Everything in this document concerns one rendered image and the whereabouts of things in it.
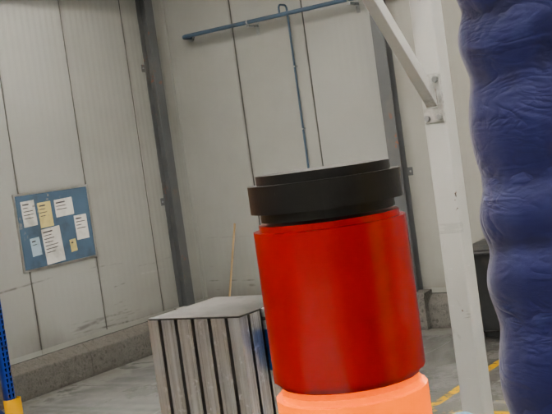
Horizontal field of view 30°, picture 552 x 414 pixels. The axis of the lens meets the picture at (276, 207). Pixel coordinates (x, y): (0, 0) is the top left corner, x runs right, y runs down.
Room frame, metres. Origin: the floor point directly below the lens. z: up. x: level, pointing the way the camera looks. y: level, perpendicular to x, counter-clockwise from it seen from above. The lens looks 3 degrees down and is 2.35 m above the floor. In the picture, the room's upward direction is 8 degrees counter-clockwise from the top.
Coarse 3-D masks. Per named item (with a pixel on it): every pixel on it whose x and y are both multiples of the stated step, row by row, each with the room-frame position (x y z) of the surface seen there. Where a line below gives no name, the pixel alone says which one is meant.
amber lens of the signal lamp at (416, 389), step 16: (400, 384) 0.32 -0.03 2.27; (416, 384) 0.32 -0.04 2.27; (288, 400) 0.32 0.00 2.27; (304, 400) 0.32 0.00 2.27; (320, 400) 0.32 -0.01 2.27; (336, 400) 0.31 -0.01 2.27; (352, 400) 0.31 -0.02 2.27; (368, 400) 0.31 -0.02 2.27; (384, 400) 0.31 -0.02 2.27; (400, 400) 0.31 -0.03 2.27; (416, 400) 0.32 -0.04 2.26
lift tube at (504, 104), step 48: (480, 0) 1.61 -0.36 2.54; (528, 0) 1.57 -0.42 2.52; (480, 48) 1.62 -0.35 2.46; (528, 48) 1.57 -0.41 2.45; (480, 96) 1.64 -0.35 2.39; (528, 96) 1.58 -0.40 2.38; (480, 144) 1.65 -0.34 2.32; (528, 144) 1.58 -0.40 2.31; (528, 192) 1.59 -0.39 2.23; (528, 240) 1.60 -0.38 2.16; (528, 288) 1.60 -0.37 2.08; (528, 336) 1.61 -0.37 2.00; (528, 384) 1.61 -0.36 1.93
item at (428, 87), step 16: (368, 0) 4.62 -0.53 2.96; (384, 16) 4.68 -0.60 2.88; (384, 32) 4.74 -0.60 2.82; (400, 32) 4.78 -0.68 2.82; (400, 48) 4.79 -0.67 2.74; (416, 64) 4.88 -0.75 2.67; (416, 80) 4.92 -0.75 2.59; (432, 80) 5.01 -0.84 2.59; (432, 96) 4.98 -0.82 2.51; (432, 112) 5.04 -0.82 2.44
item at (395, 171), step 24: (312, 168) 0.34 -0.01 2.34; (336, 168) 0.31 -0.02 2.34; (360, 168) 0.32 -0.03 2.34; (384, 168) 0.32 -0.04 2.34; (264, 192) 0.32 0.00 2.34; (288, 192) 0.31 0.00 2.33; (312, 192) 0.31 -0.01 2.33; (336, 192) 0.31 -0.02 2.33; (360, 192) 0.31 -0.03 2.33; (384, 192) 0.32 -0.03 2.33; (264, 216) 0.33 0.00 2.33; (288, 216) 0.32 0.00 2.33; (312, 216) 0.31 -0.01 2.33; (336, 216) 0.31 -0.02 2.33
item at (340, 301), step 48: (288, 240) 0.31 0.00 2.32; (336, 240) 0.31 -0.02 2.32; (384, 240) 0.31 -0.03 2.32; (288, 288) 0.32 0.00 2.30; (336, 288) 0.31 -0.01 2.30; (384, 288) 0.31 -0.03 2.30; (288, 336) 0.32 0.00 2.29; (336, 336) 0.31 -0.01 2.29; (384, 336) 0.31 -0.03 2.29; (288, 384) 0.32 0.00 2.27; (336, 384) 0.31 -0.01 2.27; (384, 384) 0.31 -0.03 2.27
